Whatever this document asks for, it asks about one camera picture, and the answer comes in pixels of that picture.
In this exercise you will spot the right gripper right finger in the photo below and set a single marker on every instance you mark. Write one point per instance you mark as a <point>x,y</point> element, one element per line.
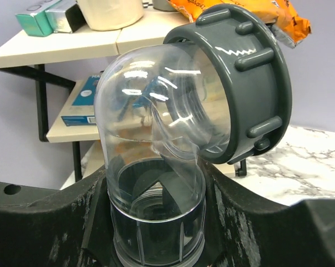
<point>245,229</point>

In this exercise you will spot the blue razor box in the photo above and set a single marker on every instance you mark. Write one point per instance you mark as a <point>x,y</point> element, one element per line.
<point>79,110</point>

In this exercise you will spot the teal white box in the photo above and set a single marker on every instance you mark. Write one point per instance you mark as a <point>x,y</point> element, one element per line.
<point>33,19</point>

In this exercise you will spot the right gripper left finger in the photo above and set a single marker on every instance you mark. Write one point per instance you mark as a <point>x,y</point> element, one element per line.
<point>69,227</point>

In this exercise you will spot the beige black shelf rack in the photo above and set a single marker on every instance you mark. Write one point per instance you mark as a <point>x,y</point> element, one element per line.
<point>26,56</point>

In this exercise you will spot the silver white box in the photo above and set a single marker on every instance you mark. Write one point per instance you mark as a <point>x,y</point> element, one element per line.
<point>65,17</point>

